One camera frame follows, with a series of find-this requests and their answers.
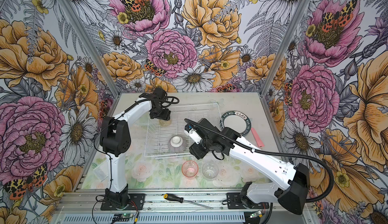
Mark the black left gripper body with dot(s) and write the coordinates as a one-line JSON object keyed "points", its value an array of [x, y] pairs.
{"points": [[159, 113]]}

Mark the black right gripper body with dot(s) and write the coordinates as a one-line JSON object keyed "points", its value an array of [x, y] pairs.
{"points": [[202, 148]]}

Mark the clear glass cup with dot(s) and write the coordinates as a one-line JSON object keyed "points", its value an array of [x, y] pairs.
{"points": [[210, 170]]}

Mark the pink glass cup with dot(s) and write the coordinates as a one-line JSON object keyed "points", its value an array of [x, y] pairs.
{"points": [[190, 169]]}

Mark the dark green rimmed plate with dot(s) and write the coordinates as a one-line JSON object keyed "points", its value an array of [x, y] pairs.
{"points": [[237, 121]]}

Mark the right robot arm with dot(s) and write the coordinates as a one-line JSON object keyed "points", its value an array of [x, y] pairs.
{"points": [[288, 184]]}

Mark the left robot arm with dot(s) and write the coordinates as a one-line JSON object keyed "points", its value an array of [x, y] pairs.
{"points": [[115, 140]]}

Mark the amber glass cup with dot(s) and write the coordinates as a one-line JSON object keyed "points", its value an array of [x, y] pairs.
{"points": [[165, 123]]}

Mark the pink silicone utensil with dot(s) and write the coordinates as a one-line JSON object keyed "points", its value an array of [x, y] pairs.
{"points": [[258, 140]]}

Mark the clear plastic square container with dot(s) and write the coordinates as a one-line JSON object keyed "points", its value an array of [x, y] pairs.
{"points": [[101, 171]]}

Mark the small green circuit board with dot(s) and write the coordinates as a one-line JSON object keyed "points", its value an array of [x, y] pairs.
{"points": [[121, 217]]}

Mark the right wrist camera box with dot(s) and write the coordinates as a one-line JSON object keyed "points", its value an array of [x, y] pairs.
{"points": [[192, 134]]}

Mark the white wire dish rack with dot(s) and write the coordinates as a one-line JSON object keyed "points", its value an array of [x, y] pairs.
{"points": [[157, 140]]}

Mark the aluminium corner post left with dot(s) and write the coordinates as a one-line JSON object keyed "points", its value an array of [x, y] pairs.
{"points": [[80, 29]]}

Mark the aluminium corner post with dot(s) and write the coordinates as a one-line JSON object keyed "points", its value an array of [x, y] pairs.
{"points": [[294, 22], [80, 29]]}

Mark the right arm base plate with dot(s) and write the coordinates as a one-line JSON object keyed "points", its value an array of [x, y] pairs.
{"points": [[236, 200]]}

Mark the yellow handled screwdriver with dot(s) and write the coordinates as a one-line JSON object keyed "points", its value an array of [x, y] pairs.
{"points": [[174, 198]]}

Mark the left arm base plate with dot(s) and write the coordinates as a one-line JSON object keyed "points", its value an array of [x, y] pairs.
{"points": [[121, 202]]}

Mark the aluminium corner post right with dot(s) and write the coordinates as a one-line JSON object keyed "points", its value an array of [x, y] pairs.
{"points": [[294, 22]]}

